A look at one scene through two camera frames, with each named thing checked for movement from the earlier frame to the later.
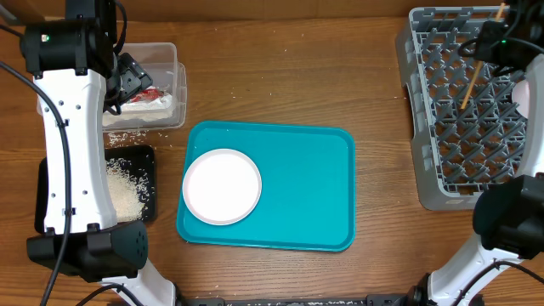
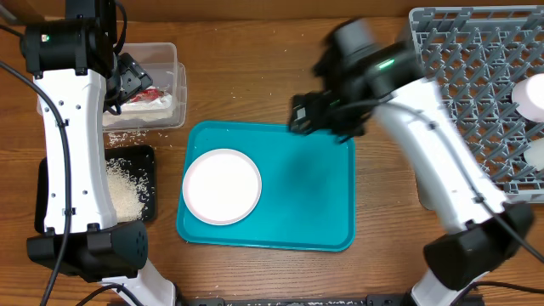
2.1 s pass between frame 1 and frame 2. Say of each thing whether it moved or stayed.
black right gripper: moved
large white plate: stayed
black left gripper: stayed
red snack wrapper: stayed
